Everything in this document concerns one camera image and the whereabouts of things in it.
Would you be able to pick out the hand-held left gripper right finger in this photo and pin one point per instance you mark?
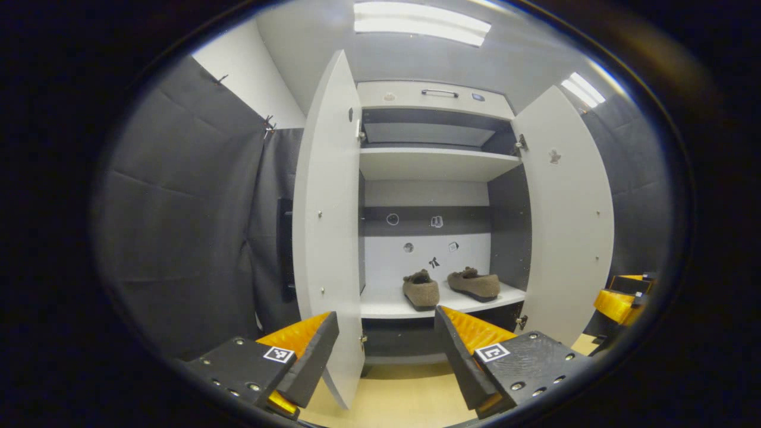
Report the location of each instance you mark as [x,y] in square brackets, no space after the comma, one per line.
[458,362]

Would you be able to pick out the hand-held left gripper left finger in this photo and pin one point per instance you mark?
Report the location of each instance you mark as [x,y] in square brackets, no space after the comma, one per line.
[315,362]

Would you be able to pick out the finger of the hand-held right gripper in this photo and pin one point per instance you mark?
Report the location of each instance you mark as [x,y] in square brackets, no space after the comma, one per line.
[633,284]
[615,306]

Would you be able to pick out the brown fuzzy shoe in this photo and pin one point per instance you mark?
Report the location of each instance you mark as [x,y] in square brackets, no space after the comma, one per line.
[421,291]
[475,285]

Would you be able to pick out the grey cabinet door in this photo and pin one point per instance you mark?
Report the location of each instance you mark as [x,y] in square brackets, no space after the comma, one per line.
[327,238]
[568,238]

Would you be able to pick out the black backdrop cloth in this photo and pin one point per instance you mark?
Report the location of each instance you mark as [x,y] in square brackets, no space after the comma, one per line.
[178,238]

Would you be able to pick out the small ceiling light panel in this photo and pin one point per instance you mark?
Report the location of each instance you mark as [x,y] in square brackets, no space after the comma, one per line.
[584,89]

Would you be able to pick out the large ceiling light panel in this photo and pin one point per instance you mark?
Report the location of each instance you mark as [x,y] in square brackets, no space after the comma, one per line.
[422,24]

